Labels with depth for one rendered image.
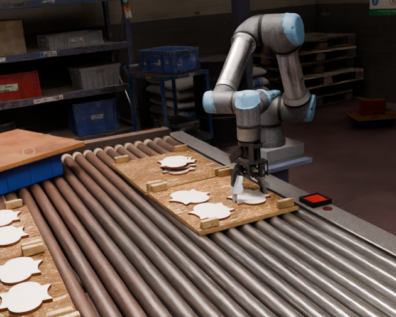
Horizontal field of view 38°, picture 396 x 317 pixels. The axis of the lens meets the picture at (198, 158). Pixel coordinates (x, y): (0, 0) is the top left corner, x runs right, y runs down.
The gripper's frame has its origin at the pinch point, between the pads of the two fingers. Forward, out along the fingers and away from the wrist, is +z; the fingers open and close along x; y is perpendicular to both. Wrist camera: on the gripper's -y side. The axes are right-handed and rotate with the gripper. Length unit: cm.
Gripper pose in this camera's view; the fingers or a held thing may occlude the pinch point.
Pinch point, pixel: (248, 196)
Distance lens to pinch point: 192.7
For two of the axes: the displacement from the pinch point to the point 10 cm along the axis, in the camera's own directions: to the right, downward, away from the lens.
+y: 4.4, 2.3, -8.7
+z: 0.7, 9.5, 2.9
